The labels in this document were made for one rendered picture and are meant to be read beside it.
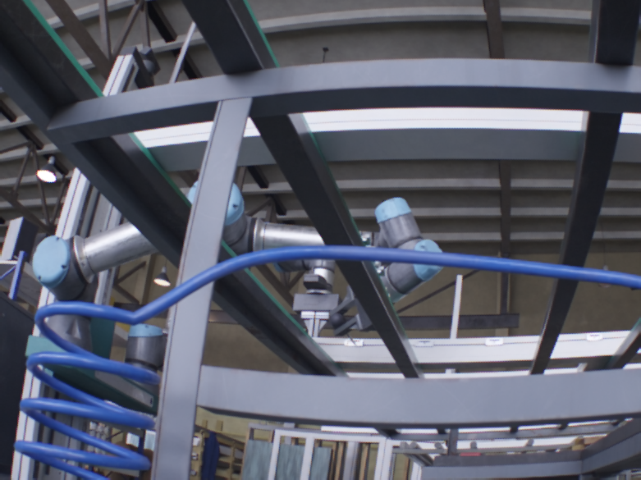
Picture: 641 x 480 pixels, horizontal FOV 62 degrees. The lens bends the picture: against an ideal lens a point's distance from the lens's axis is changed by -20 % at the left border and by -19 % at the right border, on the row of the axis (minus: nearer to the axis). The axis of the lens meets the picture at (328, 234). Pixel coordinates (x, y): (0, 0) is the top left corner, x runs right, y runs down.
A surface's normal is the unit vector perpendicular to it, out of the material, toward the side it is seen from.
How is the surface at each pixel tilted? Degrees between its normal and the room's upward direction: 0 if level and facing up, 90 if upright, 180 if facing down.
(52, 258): 94
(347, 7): 180
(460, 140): 180
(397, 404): 90
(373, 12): 90
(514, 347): 90
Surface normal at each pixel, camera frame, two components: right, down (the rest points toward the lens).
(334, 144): -0.11, 0.90
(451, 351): -0.25, -0.43
